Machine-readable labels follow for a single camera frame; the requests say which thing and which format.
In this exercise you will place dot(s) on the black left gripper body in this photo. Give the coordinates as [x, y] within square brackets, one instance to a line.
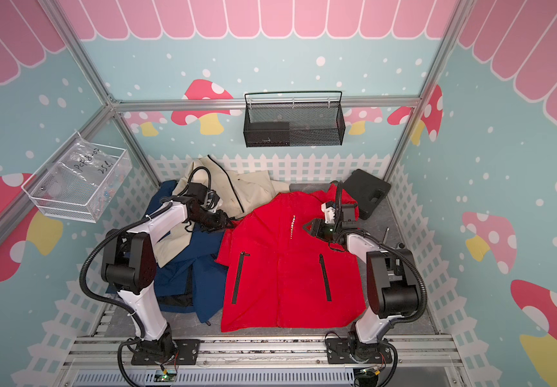
[209, 221]

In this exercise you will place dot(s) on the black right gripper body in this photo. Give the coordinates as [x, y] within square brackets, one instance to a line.
[328, 232]

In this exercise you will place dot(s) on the beige jacket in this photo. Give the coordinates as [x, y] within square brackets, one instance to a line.
[221, 190]

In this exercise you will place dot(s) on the blue jacket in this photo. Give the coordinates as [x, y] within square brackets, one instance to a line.
[188, 278]

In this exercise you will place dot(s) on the red jacket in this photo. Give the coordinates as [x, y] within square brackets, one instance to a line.
[280, 276]

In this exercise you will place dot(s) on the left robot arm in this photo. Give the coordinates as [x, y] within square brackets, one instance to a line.
[129, 266]

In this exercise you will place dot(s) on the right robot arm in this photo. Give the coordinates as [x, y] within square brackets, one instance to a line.
[396, 291]

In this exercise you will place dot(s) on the black plastic tool case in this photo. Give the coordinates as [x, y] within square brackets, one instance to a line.
[367, 190]

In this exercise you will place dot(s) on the clear plastic bag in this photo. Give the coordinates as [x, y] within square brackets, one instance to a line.
[85, 174]

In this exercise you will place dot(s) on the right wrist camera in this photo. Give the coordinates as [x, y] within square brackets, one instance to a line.
[330, 211]

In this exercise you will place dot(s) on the black wire mesh basket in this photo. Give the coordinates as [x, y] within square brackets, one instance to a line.
[299, 125]

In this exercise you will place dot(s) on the horizontal aluminium frame bar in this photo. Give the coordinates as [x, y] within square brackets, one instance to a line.
[242, 103]

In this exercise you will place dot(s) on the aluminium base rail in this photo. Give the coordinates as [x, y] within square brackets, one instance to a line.
[422, 360]

